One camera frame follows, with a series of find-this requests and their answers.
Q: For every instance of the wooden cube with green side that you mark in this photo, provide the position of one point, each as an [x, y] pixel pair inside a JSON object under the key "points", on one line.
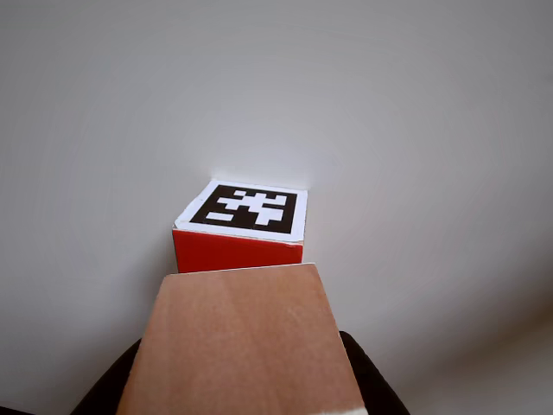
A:
{"points": [[242, 346]]}

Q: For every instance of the wooden cube with marker tag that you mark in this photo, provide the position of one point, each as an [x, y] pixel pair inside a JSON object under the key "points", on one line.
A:
{"points": [[242, 225]]}

